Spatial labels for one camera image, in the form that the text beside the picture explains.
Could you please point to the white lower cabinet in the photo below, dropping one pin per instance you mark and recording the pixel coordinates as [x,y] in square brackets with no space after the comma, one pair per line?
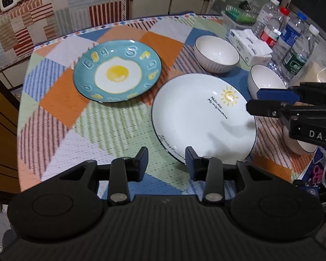
[165,5]

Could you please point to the water bottle blue label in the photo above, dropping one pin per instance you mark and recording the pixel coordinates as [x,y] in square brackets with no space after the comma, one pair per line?
[290,32]

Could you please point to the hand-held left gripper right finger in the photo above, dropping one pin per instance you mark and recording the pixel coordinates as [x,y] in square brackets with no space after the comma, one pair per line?
[189,161]

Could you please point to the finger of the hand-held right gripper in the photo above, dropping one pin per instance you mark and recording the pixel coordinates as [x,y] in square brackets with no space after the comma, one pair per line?
[263,108]
[277,94]

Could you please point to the water bottle green label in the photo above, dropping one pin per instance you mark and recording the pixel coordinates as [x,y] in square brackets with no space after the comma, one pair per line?
[297,59]

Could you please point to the white bowl dark rim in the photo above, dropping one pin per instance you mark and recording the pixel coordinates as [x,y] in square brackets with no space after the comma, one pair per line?
[214,51]
[296,146]
[263,77]

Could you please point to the colourful patchwork tablecloth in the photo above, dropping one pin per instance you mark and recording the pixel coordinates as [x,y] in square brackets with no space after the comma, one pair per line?
[70,108]

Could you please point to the brown wooden cabinet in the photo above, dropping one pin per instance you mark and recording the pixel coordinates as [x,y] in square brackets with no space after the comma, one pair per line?
[2,130]

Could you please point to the white tissue box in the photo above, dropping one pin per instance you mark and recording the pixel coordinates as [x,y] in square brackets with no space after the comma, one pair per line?
[250,49]

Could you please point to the water bottle red label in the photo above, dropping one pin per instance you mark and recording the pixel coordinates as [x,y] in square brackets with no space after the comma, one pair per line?
[271,36]

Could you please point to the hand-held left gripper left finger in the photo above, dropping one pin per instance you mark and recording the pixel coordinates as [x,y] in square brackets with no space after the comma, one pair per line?
[143,163]

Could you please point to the water bottle white cap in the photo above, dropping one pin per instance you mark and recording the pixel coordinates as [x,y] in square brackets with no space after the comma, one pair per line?
[265,13]

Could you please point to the striped patchwork counter cloth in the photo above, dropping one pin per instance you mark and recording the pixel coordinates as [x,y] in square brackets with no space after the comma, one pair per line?
[43,13]

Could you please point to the teal fried egg plate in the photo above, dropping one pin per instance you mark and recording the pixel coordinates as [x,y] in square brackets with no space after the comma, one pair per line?
[87,84]

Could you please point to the white sun print plate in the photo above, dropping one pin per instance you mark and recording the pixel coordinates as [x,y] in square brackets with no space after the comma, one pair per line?
[193,114]

